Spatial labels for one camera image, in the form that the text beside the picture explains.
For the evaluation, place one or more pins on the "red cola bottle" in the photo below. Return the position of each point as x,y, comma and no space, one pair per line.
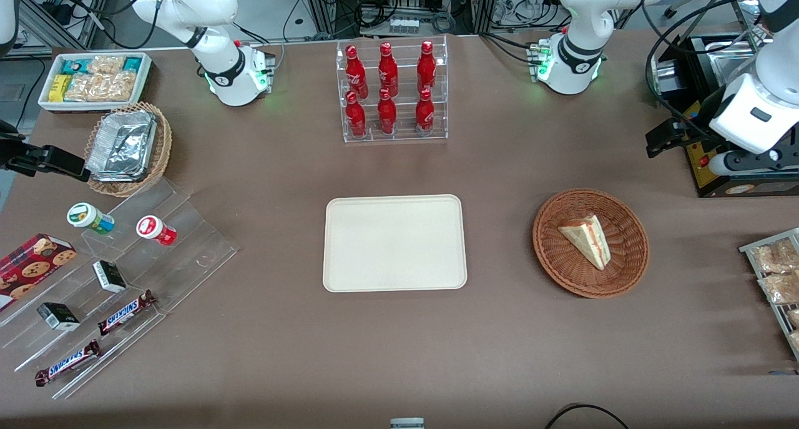
356,117
425,112
387,68
426,65
355,70
387,113

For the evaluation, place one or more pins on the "small grey device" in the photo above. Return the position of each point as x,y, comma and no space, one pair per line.
407,423

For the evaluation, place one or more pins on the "cream rectangular tray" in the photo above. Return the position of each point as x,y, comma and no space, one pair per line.
393,245

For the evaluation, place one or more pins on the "light wicker basket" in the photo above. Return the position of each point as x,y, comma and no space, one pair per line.
161,148

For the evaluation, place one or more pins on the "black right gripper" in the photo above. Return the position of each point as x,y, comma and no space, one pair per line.
14,154

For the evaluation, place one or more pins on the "empty round brown wicker basket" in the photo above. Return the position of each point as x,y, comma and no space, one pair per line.
565,266

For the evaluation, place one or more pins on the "aluminium foil tray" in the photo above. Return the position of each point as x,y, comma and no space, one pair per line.
122,145

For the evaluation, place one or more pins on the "black and yellow appliance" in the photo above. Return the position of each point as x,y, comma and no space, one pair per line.
736,188

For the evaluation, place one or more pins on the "green lid white cup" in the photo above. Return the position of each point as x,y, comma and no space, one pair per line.
87,216

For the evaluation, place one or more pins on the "white power strip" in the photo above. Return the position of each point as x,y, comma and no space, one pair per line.
404,25

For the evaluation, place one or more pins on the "white rectangular snack bin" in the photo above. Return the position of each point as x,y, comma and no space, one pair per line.
93,107

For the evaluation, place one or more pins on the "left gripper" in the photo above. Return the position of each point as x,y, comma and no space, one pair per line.
700,122

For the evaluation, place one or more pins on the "yellow snack packet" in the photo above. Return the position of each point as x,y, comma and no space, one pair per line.
59,88

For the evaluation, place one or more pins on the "clear acrylic bottle rack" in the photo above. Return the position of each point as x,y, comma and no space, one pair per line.
406,135

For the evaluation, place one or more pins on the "triangle sandwich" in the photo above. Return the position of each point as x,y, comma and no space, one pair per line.
587,238

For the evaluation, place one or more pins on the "teal snack packet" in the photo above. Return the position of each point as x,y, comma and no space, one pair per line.
75,65
132,64

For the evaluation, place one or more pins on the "small black box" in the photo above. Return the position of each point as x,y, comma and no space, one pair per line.
58,316
110,276

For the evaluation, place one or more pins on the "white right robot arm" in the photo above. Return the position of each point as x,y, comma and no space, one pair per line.
218,73

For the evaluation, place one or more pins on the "tray of packaged snacks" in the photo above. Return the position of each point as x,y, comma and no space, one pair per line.
758,279

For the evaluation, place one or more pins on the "red lid cup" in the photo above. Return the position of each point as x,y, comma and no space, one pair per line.
153,229

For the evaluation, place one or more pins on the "Snickers chocolate bar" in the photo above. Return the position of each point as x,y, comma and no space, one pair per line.
67,363
125,313

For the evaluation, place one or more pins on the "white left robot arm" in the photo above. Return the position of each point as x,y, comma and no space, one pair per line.
577,54

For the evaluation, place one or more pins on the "clear bag of crackers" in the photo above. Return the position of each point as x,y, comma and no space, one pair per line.
780,288
793,318
777,256
794,341

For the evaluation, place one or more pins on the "clear bag of nut snacks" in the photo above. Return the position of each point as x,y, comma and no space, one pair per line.
106,64
103,87

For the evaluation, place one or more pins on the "red cookie box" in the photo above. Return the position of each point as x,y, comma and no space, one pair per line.
31,270

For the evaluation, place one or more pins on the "clear acrylic stepped stand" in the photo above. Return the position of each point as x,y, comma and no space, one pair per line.
187,248

